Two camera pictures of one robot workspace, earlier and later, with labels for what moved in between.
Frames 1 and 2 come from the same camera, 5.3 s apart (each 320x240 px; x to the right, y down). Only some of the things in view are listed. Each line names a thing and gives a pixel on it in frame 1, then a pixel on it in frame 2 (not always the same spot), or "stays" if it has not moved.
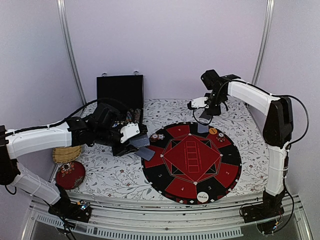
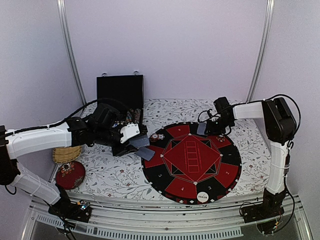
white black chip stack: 161,136 stays
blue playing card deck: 140,140 stays
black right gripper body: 217,99 → 219,127
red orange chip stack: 154,137 stays
